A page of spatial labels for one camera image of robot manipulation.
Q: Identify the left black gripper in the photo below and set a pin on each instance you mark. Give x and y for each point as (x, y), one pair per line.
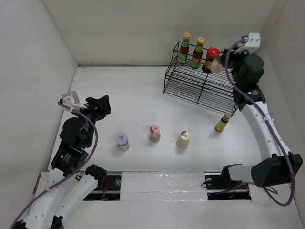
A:
(100, 106)

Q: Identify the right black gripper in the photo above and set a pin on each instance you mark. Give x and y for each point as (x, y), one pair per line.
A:
(232, 54)

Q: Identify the black cap spice shaker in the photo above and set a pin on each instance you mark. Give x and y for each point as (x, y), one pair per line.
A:
(217, 63)

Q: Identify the red lid dark jar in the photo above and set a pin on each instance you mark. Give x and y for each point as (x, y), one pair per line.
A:
(211, 54)

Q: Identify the red green sauce bottle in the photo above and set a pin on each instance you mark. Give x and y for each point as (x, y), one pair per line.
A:
(197, 54)

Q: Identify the green label sauce bottle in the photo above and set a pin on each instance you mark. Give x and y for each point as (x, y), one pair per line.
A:
(184, 49)

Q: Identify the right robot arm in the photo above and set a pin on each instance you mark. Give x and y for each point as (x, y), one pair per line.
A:
(278, 165)

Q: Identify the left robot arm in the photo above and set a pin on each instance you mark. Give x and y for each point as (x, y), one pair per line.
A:
(65, 190)

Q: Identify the white lid glass jar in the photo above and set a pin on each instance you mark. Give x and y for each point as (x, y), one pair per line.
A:
(122, 141)

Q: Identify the pink cap spice shaker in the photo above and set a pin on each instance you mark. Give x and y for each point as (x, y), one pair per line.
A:
(154, 133)

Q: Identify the small yellow brown bottle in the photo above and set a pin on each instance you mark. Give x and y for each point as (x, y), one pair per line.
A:
(223, 122)

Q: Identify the yellow cap spice shaker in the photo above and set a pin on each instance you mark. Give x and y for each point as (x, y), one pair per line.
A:
(183, 140)

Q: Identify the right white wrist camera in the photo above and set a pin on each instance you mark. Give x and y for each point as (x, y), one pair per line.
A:
(253, 42)

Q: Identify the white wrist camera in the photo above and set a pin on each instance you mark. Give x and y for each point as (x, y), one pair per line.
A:
(253, 42)
(70, 99)

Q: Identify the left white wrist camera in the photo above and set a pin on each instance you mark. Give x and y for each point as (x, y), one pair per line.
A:
(70, 99)

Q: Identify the black wire rack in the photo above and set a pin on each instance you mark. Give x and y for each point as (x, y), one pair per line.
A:
(209, 90)

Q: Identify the black mounting rail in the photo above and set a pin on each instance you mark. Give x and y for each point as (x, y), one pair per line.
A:
(111, 189)

